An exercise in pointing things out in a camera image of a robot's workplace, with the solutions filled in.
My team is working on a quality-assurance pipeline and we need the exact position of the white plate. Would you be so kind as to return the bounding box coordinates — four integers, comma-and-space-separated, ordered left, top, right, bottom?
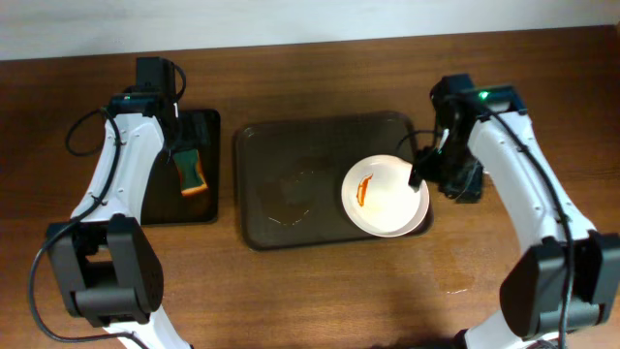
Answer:
341, 154, 430, 238

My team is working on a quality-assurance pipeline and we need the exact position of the green and orange sponge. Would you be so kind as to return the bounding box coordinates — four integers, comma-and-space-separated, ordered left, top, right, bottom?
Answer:
172, 149, 208, 197

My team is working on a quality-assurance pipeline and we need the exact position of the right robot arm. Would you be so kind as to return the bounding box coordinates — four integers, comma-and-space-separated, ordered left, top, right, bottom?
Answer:
409, 74, 619, 348

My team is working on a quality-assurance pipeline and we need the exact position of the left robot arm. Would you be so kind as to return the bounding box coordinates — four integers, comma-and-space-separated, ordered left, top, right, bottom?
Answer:
32, 57, 214, 348

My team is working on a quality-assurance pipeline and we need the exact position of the small black tray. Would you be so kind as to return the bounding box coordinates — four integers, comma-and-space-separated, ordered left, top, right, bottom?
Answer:
141, 109, 221, 226

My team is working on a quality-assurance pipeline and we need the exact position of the large brown tray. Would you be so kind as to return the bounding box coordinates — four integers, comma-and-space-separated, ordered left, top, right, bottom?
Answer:
234, 111, 417, 251

